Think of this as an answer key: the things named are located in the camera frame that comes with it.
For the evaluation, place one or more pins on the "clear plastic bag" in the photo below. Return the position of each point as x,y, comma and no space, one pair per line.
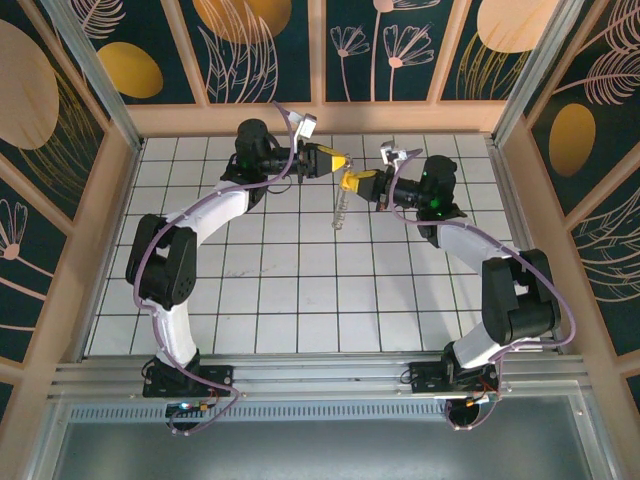
341,215

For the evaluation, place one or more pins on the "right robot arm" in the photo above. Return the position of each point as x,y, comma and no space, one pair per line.
465,245

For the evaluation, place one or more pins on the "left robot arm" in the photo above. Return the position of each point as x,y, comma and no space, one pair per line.
215,210

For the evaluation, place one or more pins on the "pink flowers art panel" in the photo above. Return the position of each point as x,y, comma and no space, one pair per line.
360,75

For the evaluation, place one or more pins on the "orange circle leaves art panel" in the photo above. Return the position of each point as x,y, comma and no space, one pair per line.
240,20

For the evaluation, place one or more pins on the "yellow oval feather art panel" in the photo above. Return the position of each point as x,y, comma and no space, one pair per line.
572,140
130,70

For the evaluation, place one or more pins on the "feather leaves art panel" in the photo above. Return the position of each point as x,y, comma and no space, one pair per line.
610,280

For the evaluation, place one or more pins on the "small circuit board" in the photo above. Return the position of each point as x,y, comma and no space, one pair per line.
190,407
482,397

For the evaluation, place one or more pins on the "grey metal sheet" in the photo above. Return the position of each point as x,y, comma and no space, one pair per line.
320,450

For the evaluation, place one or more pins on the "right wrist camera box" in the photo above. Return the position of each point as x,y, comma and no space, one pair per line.
392,151

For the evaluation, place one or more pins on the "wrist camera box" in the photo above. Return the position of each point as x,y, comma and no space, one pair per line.
306,125
392,151

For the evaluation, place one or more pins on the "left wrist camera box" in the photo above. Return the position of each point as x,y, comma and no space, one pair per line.
306,125

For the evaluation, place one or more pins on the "aluminium side rail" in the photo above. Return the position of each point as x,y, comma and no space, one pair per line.
510,225
107,250

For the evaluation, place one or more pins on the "aluminium corner post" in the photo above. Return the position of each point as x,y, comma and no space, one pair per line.
530,75
100,85

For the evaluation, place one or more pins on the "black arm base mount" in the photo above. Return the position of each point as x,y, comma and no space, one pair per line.
425,380
220,377

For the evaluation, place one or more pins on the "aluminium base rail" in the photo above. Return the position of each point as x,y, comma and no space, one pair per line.
325,375

